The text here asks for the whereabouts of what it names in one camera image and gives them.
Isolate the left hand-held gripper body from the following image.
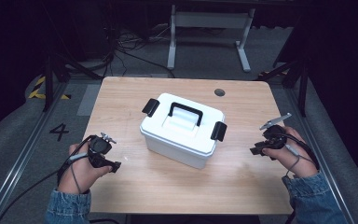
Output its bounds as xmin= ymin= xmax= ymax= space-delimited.
xmin=88 ymin=133 xmax=117 ymax=169

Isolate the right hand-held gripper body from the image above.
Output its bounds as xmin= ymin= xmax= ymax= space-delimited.
xmin=259 ymin=112 xmax=293 ymax=150

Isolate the black box latch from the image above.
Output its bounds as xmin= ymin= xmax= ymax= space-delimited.
xmin=210 ymin=120 xmax=227 ymax=143
xmin=142 ymin=98 xmax=161 ymax=119

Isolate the white plastic storage box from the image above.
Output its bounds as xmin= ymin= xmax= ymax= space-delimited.
xmin=139 ymin=92 xmax=227 ymax=158
xmin=143 ymin=132 xmax=214 ymax=171

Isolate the black lid handle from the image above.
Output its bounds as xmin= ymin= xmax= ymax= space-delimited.
xmin=167 ymin=102 xmax=204 ymax=127

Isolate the person's right hand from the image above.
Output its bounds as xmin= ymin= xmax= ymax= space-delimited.
xmin=262 ymin=125 xmax=320 ymax=179

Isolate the person's left hand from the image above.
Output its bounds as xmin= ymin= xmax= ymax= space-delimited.
xmin=58 ymin=141 xmax=114 ymax=195

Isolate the black metal stand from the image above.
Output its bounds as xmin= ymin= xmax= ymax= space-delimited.
xmin=42 ymin=54 xmax=104 ymax=113
xmin=256 ymin=59 xmax=310 ymax=119

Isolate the grey right gripper cable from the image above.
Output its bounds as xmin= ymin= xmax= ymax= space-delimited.
xmin=282 ymin=143 xmax=315 ymax=176

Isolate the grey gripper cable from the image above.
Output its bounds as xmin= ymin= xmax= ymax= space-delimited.
xmin=282 ymin=143 xmax=315 ymax=176
xmin=67 ymin=151 xmax=90 ymax=194

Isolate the grey left gripper cable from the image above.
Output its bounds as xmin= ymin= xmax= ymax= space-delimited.
xmin=67 ymin=151 xmax=90 ymax=194

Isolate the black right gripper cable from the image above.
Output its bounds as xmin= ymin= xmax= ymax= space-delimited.
xmin=274 ymin=133 xmax=321 ymax=172

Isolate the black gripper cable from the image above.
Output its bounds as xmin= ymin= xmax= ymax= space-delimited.
xmin=0 ymin=134 xmax=97 ymax=224
xmin=274 ymin=133 xmax=321 ymax=172

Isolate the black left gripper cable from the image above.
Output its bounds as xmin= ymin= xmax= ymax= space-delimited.
xmin=0 ymin=134 xmax=97 ymax=224

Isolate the bundle of black floor cables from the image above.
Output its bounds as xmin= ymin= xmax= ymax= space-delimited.
xmin=101 ymin=22 xmax=176 ymax=79

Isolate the white metal desk frame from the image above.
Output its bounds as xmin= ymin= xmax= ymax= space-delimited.
xmin=166 ymin=4 xmax=256 ymax=74

